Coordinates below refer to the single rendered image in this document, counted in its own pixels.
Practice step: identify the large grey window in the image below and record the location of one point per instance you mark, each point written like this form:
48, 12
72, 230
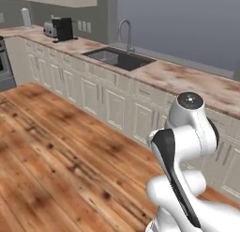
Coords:
181, 23

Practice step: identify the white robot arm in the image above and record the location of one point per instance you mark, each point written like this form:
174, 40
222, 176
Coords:
187, 138

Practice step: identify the silver curved sink tap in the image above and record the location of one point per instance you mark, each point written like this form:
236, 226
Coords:
128, 38

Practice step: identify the black kitchen sink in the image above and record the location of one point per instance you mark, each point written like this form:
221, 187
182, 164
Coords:
125, 58

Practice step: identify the white wall socket plate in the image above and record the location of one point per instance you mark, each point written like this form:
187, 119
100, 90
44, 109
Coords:
89, 27
79, 25
84, 26

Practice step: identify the cream base cupboards run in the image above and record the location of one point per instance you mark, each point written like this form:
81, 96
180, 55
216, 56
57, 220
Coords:
93, 91

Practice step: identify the white tall jar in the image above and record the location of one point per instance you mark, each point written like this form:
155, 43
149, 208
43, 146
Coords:
26, 18

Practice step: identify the silver toaster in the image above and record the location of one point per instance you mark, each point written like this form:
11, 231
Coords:
48, 29

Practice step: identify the black coffee machine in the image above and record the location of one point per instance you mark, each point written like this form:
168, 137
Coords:
63, 29

